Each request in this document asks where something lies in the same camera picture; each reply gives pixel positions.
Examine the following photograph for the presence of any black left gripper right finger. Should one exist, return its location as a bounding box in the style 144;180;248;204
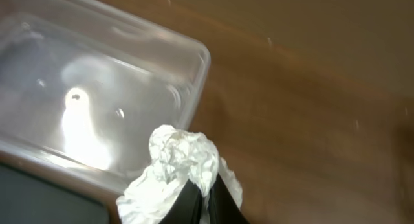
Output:
208;174;250;224

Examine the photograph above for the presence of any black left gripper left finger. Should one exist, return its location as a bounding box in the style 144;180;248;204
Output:
159;180;202;224

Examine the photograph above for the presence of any white napkin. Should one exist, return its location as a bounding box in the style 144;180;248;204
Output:
116;125;243;224

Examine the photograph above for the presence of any black waste bin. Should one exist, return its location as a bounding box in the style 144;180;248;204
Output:
1;163;110;224

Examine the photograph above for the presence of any clear plastic bin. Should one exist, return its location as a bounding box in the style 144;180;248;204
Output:
1;0;211;194

